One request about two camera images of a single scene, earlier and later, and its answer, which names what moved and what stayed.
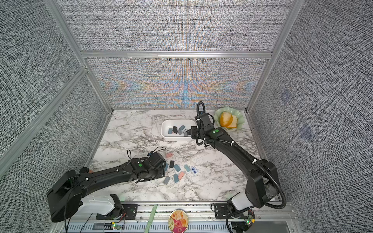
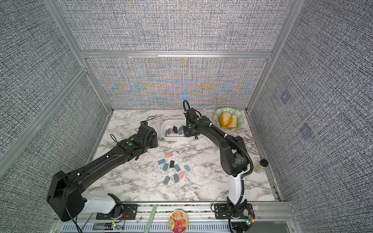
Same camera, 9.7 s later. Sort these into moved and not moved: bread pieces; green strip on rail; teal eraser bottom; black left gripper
Moved: black left gripper
Not moved: green strip on rail; teal eraser bottom; bread pieces
